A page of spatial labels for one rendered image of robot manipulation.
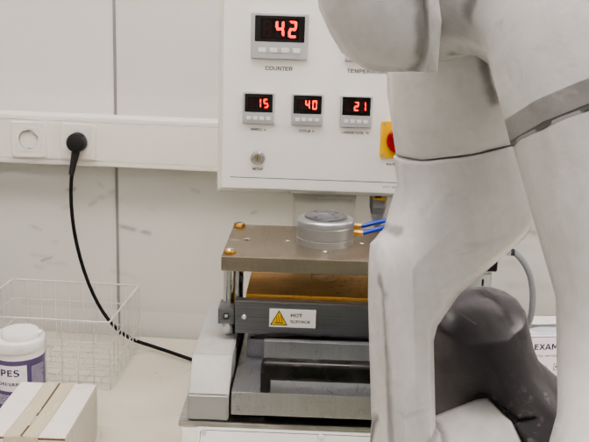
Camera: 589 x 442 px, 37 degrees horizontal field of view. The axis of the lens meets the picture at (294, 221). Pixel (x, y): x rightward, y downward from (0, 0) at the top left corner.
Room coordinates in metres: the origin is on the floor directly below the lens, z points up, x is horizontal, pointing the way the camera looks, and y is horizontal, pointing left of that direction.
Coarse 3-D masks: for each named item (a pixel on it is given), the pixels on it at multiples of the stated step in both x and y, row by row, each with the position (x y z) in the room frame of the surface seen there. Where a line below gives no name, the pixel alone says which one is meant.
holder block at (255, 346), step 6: (252, 336) 1.10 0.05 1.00; (258, 336) 1.11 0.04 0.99; (264, 336) 1.11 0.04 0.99; (252, 342) 1.09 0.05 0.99; (258, 342) 1.09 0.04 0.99; (252, 348) 1.09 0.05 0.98; (258, 348) 1.09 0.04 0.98; (246, 354) 1.09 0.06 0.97; (252, 354) 1.09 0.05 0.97; (258, 354) 1.09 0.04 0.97
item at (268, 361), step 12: (264, 360) 0.99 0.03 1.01; (276, 360) 0.99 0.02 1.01; (288, 360) 0.99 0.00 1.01; (300, 360) 0.99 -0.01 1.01; (312, 360) 0.99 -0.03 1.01; (324, 360) 0.99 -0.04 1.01; (336, 360) 0.99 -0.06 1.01; (348, 360) 0.99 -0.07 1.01; (264, 372) 0.98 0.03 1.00; (276, 372) 0.98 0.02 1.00; (288, 372) 0.98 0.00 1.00; (300, 372) 0.98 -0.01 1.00; (312, 372) 0.98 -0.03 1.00; (324, 372) 0.98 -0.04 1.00; (336, 372) 0.98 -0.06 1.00; (348, 372) 0.98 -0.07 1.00; (360, 372) 0.98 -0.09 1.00; (264, 384) 0.98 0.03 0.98
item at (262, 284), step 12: (252, 276) 1.17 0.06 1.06; (264, 276) 1.17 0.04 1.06; (276, 276) 1.17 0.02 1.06; (288, 276) 1.17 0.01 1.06; (300, 276) 1.18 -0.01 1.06; (312, 276) 1.17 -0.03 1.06; (324, 276) 1.16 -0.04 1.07; (336, 276) 1.17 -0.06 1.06; (348, 276) 1.18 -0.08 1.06; (360, 276) 1.18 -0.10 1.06; (252, 288) 1.12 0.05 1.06; (264, 288) 1.12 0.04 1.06; (276, 288) 1.12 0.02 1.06; (288, 288) 1.12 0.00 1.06; (300, 288) 1.12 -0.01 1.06; (312, 288) 1.12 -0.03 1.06; (324, 288) 1.13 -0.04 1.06; (336, 288) 1.13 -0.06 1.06; (348, 288) 1.13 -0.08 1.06; (360, 288) 1.13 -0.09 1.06; (324, 300) 1.09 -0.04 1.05; (336, 300) 1.09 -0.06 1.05; (348, 300) 1.09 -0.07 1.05; (360, 300) 1.09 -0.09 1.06
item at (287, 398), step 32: (288, 352) 1.05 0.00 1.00; (320, 352) 1.05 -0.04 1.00; (352, 352) 1.05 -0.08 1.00; (256, 384) 1.00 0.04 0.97; (288, 384) 1.01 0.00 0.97; (320, 384) 1.01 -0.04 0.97; (352, 384) 1.01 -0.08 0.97; (288, 416) 0.98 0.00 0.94; (320, 416) 0.98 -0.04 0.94; (352, 416) 0.98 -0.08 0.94
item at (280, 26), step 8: (264, 24) 1.30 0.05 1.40; (272, 24) 1.30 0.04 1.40; (280, 24) 1.30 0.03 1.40; (288, 24) 1.30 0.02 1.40; (296, 24) 1.30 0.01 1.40; (264, 32) 1.30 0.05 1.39; (272, 32) 1.30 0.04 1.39; (280, 32) 1.30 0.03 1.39; (288, 32) 1.30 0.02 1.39; (296, 32) 1.30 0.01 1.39
